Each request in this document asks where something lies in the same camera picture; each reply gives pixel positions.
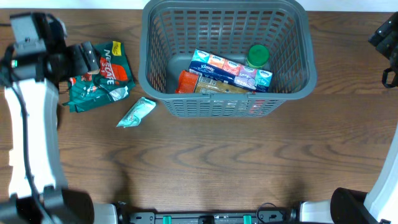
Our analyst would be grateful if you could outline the green Nescafe coffee bag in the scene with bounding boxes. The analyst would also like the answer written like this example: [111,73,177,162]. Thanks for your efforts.
[63,40,135,113]

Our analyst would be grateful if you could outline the orange pasta packet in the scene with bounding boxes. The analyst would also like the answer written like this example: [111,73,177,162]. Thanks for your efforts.
[175,70,249,94]

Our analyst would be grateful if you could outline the green lid jar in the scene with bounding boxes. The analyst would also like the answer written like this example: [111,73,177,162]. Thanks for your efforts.
[246,45,270,69]

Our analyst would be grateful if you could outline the Kleenex tissue multipack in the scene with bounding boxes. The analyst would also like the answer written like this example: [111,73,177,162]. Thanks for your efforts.
[188,49,273,93]

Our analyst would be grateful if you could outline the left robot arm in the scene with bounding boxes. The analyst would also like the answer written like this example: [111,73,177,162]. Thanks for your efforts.
[1,12,118,223]

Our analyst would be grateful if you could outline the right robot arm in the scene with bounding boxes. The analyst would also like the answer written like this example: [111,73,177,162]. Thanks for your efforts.
[285,12,397,224]

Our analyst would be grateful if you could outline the mint green wipes packet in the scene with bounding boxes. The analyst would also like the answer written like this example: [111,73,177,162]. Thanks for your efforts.
[117,97,156,128]

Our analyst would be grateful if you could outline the grey plastic basket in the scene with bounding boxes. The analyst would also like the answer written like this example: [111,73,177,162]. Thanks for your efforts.
[139,0,317,117]

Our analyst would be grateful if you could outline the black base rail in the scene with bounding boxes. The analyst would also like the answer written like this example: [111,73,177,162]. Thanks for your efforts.
[115,202,299,224]

